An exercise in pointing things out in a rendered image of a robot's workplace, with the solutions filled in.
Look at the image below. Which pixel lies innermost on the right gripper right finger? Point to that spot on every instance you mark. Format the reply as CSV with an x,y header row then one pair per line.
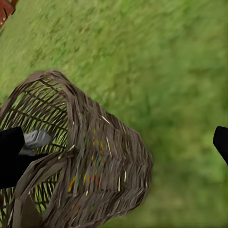
x,y
220,141

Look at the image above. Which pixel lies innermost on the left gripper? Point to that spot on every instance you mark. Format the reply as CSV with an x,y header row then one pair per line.
x,y
18,168

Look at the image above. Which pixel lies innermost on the wicker basket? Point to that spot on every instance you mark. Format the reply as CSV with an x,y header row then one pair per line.
x,y
117,181

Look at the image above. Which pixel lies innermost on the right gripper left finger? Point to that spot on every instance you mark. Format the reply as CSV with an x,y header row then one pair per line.
x,y
11,142

